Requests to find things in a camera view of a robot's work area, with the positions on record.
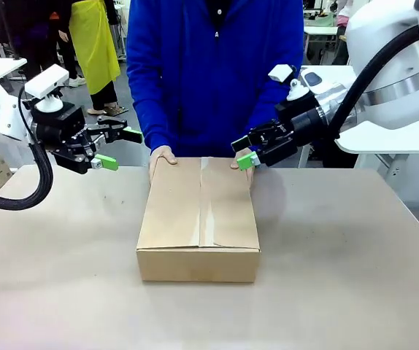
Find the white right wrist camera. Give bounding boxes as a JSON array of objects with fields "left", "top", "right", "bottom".
[{"left": 268, "top": 64, "right": 315, "bottom": 103}]

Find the person in black clothes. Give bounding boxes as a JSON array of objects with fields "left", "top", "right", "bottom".
[{"left": 0, "top": 0, "right": 72, "bottom": 79}]

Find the person's right forearm blue sleeve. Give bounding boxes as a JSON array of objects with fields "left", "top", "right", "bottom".
[{"left": 126, "top": 83, "right": 177, "bottom": 157}]

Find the black right arm cable sleeve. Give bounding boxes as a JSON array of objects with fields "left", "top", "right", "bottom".
[{"left": 321, "top": 25, "right": 419, "bottom": 168}]

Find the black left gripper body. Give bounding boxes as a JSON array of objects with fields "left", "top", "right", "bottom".
[{"left": 30, "top": 104, "right": 103, "bottom": 175}]

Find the brown cardboard box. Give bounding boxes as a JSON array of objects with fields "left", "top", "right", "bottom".
[{"left": 135, "top": 156, "right": 261, "bottom": 284}]

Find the person in yellow apron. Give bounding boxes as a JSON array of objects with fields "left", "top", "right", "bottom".
[{"left": 58, "top": 0, "right": 128, "bottom": 116}]

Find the person's right hand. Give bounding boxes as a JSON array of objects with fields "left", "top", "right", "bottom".
[{"left": 148, "top": 145, "right": 178, "bottom": 183}]

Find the person in pink top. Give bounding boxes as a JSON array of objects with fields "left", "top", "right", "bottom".
[{"left": 336, "top": 0, "right": 353, "bottom": 27}]

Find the black arm cable sleeve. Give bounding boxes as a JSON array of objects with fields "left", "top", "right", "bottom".
[
  {"left": 0, "top": 87, "right": 54, "bottom": 211},
  {"left": 321, "top": 25, "right": 419, "bottom": 168}
]

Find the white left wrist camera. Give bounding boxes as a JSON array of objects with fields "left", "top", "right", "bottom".
[{"left": 24, "top": 64, "right": 70, "bottom": 112}]

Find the person's left hand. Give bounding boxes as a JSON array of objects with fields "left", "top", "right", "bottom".
[{"left": 230, "top": 147, "right": 257, "bottom": 183}]

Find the person in blue jacket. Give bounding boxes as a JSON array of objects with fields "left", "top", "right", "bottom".
[{"left": 126, "top": 0, "right": 305, "bottom": 158}]

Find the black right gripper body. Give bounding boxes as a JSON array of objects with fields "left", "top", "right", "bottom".
[{"left": 255, "top": 104, "right": 329, "bottom": 168}]

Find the large white table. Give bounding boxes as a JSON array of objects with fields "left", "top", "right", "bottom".
[{"left": 299, "top": 64, "right": 419, "bottom": 168}]

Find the black left arm cable sleeve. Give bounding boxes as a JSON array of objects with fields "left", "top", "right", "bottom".
[{"left": 0, "top": 87, "right": 54, "bottom": 211}]

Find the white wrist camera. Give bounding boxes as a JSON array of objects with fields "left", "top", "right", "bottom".
[
  {"left": 268, "top": 64, "right": 315, "bottom": 103},
  {"left": 24, "top": 64, "right": 70, "bottom": 112}
]

